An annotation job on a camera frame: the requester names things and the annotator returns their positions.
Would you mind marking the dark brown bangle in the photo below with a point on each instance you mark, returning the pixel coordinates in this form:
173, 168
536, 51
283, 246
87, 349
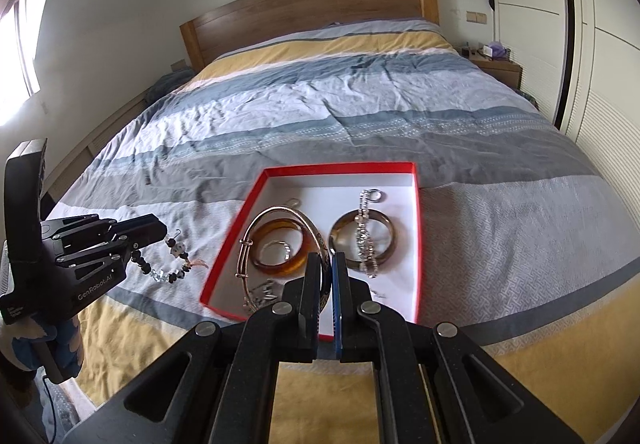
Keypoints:
387, 234

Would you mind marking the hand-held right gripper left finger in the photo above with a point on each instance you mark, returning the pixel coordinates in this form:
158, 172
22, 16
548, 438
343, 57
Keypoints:
312, 284

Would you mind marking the thin silver hoop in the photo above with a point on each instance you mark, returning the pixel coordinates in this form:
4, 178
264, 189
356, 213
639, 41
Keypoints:
295, 198

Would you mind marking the wooden bed headboard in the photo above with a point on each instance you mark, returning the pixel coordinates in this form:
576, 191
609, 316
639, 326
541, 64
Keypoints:
300, 8

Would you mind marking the dark cloth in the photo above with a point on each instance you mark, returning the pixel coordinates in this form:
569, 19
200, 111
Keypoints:
167, 86

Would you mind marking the striped bed with wooden headboard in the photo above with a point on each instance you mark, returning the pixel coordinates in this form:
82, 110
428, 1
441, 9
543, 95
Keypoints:
400, 123

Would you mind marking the red cardboard box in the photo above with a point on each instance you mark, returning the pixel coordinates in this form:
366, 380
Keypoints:
320, 194

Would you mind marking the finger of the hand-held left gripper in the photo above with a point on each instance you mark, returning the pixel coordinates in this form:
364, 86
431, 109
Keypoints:
145, 228
100, 256

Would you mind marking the amber bangle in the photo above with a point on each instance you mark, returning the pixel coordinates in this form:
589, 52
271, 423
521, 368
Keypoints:
280, 270

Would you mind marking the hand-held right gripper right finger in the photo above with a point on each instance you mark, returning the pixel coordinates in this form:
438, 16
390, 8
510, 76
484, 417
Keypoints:
337, 294

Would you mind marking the wall switch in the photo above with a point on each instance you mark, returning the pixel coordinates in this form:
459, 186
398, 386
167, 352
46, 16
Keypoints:
476, 16

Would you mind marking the engraved silver bangle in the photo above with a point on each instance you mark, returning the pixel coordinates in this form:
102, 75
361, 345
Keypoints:
300, 216

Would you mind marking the purple tissue box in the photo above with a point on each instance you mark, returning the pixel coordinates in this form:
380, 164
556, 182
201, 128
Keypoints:
497, 49

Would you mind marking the window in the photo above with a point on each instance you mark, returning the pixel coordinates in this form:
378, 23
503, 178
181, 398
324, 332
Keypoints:
20, 53

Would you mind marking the small silver charm watch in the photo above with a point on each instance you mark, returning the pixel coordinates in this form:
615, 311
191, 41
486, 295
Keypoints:
260, 296

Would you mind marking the wooden nightstand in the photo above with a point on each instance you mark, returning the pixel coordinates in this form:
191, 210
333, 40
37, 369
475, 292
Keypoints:
500, 71

